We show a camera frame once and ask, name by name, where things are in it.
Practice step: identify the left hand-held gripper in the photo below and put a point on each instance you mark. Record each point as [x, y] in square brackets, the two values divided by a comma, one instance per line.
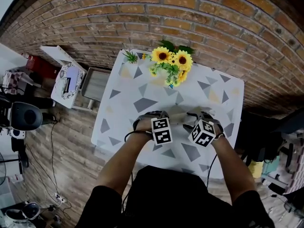
[162, 132]

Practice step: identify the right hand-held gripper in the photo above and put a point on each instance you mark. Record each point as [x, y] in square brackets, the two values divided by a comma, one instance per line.
[203, 134]

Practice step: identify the person's left forearm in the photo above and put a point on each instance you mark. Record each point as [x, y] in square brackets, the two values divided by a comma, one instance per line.
[123, 163]

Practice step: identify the person's right forearm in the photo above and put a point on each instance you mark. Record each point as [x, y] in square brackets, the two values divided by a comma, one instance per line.
[232, 170]

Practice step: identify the person's left hand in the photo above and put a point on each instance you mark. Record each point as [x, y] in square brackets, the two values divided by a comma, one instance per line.
[143, 126]

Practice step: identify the triangle patterned tablecloth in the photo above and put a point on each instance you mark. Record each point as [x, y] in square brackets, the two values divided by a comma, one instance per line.
[123, 117]

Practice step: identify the person's black clothing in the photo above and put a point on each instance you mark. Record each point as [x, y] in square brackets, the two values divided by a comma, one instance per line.
[175, 198]

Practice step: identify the sunflower bouquet in white pot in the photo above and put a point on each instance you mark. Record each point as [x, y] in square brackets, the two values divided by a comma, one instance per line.
[171, 60]

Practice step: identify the black office chair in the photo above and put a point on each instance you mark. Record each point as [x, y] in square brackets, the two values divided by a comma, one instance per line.
[263, 132]

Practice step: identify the yellow cloth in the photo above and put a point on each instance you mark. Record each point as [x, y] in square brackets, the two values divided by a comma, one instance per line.
[256, 170]

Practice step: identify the small green potted plant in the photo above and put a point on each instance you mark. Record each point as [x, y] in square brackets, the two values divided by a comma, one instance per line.
[130, 57]

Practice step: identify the gray rectangular tray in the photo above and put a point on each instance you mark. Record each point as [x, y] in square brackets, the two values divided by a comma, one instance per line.
[96, 84]

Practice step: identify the teal bag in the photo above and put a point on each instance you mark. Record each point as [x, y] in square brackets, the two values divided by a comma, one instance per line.
[270, 168]

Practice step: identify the purple flat pad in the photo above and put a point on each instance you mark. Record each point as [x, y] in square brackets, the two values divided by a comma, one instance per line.
[72, 78]

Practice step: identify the patterned round chair cushion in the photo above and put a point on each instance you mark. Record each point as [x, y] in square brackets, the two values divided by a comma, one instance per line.
[58, 87]

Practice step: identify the checkered cloth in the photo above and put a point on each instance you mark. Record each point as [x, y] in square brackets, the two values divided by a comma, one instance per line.
[297, 174]

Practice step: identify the white power strip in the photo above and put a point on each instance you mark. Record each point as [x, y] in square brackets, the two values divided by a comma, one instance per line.
[60, 198]

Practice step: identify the white wooden chair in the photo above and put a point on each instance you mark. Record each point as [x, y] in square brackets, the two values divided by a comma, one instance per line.
[53, 52]

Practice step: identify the red fire extinguisher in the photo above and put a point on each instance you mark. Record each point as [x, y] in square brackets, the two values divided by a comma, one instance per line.
[41, 65]

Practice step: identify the black floor bag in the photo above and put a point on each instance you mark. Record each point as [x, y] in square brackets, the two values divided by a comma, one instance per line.
[20, 151]

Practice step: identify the white round-window carrier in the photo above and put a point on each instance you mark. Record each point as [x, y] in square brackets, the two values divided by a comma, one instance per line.
[18, 134]

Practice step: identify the table with checkered cloth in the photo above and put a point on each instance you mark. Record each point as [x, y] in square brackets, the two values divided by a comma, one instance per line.
[16, 77]

